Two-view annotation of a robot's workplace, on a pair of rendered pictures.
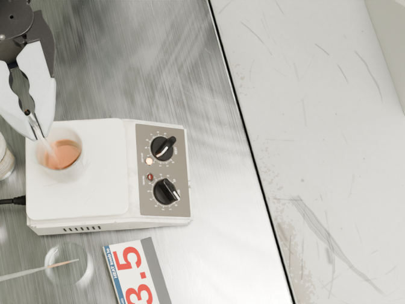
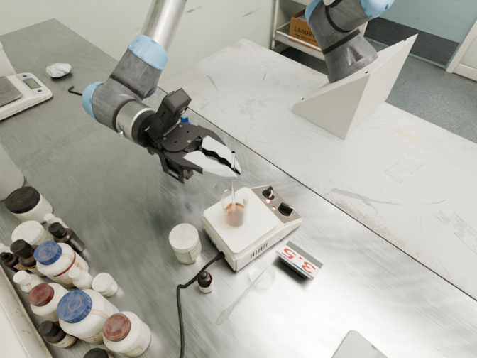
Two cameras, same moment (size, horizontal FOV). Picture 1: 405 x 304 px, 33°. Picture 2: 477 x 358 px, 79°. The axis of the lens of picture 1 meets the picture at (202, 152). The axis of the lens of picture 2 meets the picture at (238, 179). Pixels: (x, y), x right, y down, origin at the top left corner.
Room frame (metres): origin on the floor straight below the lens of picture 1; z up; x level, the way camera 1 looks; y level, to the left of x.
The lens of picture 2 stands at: (-0.11, 0.26, 1.51)
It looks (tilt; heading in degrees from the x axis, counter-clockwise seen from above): 52 degrees down; 339
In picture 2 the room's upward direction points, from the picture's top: straight up
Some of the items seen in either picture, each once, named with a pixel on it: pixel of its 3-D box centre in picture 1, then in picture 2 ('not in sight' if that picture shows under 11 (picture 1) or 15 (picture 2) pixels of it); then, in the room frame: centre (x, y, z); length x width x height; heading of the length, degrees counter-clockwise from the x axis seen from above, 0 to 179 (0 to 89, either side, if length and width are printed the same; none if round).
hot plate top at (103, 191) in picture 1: (77, 168); (240, 217); (0.18, 0.14, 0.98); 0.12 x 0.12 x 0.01; 16
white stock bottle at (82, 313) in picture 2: not in sight; (88, 315); (0.10, 0.46, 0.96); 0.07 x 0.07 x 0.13
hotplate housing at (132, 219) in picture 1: (102, 175); (250, 221); (0.19, 0.12, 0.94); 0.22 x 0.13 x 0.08; 106
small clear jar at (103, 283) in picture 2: not in sight; (105, 285); (0.17, 0.44, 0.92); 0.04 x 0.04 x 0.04
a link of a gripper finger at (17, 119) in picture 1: (11, 107); (210, 175); (0.19, 0.19, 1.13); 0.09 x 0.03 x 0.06; 32
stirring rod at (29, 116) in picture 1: (45, 142); (233, 190); (0.17, 0.16, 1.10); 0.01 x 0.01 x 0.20
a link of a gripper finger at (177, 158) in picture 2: not in sight; (186, 157); (0.23, 0.22, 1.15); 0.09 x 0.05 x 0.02; 32
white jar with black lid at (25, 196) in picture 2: not in sight; (30, 206); (0.41, 0.58, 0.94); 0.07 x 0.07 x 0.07
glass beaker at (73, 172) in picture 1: (60, 156); (233, 209); (0.18, 0.16, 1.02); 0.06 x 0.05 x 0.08; 127
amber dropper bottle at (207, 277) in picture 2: not in sight; (205, 280); (0.10, 0.25, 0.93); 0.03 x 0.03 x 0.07
